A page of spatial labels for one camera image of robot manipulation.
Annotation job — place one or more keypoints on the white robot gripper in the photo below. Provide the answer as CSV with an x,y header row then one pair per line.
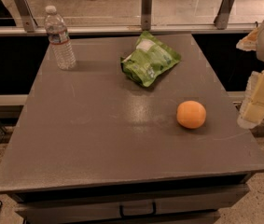
x,y
252,111

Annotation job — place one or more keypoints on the orange fruit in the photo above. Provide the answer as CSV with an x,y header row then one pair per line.
x,y
191,114

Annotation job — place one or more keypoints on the green snack bag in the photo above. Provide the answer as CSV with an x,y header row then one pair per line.
x,y
150,59

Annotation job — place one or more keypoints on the grey cabinet with drawer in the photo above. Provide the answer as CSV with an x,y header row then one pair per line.
x,y
91,139

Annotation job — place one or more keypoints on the clear plastic water bottle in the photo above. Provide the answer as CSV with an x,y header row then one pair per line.
x,y
59,39

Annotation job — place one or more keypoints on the right metal railing bracket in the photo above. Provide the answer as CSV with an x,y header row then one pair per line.
x,y
222,17

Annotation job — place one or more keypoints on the metal railing bracket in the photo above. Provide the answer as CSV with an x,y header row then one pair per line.
x,y
146,11
27,18
222,17

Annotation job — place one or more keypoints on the metal railing base rail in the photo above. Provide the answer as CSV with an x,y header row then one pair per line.
x,y
136,30

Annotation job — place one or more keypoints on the middle metal railing bracket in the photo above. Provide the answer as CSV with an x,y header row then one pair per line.
x,y
146,11

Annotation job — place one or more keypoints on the black drawer handle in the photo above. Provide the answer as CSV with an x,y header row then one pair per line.
x,y
137,209

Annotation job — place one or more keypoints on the left metal railing bracket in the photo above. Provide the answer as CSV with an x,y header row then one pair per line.
x,y
27,18

